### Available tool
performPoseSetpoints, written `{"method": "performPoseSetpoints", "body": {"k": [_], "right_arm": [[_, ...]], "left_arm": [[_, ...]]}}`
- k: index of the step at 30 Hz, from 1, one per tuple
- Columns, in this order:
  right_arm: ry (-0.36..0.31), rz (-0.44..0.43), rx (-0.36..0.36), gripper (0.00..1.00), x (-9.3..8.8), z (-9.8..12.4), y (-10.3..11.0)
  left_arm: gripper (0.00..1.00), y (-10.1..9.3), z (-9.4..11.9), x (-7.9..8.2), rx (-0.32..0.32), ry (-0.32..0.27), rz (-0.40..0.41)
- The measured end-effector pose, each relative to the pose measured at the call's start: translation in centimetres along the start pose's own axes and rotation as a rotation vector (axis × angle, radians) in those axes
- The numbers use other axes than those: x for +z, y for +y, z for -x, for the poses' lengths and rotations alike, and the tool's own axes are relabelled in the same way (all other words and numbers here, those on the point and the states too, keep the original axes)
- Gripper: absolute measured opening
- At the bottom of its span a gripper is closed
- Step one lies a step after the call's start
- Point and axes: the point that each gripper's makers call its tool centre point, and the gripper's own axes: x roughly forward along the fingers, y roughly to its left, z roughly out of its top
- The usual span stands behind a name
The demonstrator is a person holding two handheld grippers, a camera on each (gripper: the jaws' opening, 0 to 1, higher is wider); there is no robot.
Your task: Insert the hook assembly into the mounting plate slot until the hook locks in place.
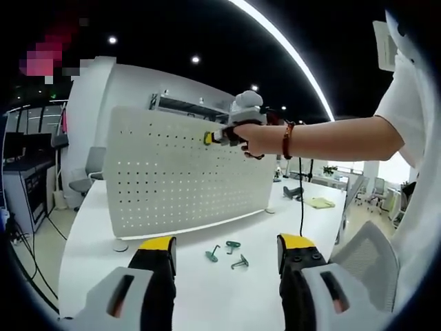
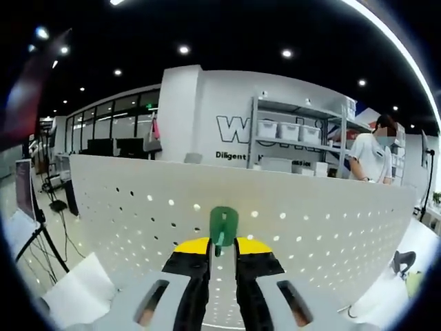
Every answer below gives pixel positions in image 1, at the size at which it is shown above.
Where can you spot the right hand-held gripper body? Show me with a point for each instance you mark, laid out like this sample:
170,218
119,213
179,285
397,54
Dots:
246,112

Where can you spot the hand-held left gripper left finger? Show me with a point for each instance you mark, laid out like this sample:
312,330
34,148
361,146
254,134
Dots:
138,300

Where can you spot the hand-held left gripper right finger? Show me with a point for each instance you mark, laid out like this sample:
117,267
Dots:
310,300

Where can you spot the white perforated mounting plate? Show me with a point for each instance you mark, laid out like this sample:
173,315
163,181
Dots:
179,179

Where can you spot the person's right hand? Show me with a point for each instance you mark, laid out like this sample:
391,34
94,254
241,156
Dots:
262,139

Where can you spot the grey metal shelving unit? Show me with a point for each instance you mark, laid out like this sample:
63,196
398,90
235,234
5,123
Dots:
179,103

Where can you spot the white mesh office chair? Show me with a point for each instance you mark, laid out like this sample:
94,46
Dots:
372,255

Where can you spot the linear ceiling light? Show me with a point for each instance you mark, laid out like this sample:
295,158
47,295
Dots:
286,45

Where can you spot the dark grey tool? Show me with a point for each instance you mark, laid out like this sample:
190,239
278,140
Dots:
293,193

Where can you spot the yellow cloth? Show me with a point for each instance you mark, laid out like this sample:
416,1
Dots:
322,202

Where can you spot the potted green plant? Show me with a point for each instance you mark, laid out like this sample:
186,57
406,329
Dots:
330,169

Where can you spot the grey office chair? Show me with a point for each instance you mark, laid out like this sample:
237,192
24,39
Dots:
87,172

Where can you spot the round ceiling spotlights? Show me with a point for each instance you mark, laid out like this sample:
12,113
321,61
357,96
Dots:
112,39

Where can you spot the white ceiling air conditioner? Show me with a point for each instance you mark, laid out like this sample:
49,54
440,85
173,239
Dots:
382,45

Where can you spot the white worn device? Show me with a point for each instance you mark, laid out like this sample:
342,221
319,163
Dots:
406,43

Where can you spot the person's white shirt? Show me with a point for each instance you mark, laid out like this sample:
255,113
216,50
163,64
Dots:
425,145

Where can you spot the dark computer monitor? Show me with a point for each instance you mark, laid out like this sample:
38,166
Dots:
15,148

